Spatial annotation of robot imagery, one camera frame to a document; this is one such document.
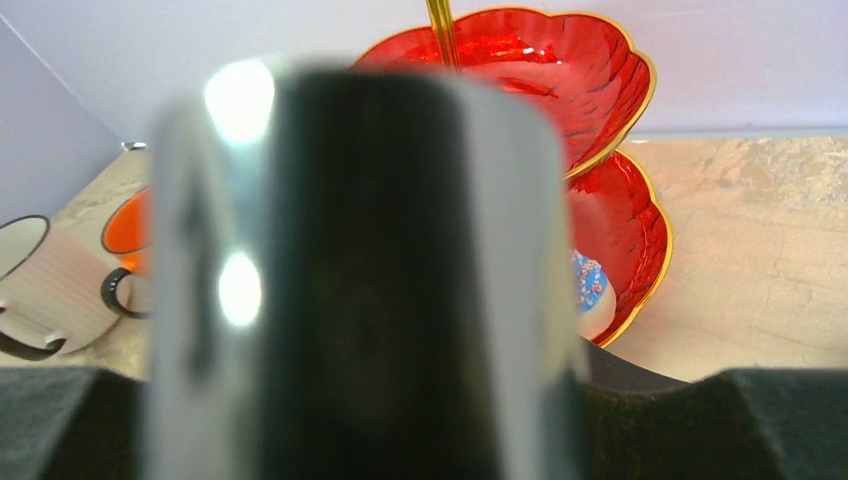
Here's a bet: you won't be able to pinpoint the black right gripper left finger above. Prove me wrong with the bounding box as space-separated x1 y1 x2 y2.
1 367 144 479

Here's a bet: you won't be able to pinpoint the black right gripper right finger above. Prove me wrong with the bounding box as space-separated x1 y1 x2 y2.
587 344 847 479

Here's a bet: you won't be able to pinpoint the blue glazed donut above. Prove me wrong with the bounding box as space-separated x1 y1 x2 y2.
571 249 616 340

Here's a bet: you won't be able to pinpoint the pink handled metal tongs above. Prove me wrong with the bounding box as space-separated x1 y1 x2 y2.
141 59 591 479

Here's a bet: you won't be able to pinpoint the white ribbed mug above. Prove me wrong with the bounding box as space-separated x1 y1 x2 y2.
1 215 121 361

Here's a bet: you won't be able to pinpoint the orange mug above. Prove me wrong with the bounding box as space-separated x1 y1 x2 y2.
100 185 151 319

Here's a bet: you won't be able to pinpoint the red three tier stand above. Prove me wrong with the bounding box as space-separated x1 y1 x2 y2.
351 0 675 349

